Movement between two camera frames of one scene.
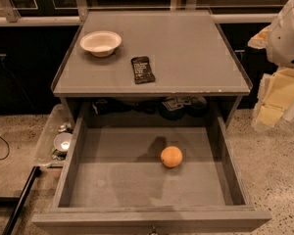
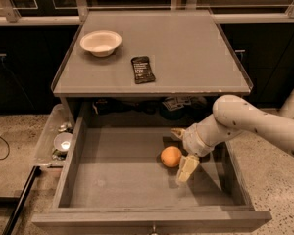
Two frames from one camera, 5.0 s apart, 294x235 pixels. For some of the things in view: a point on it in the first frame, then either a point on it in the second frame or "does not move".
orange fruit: [171, 157] does not move
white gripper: [286, 41] to [190, 142]
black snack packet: [142, 69] does not move
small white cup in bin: [63, 141] does not move
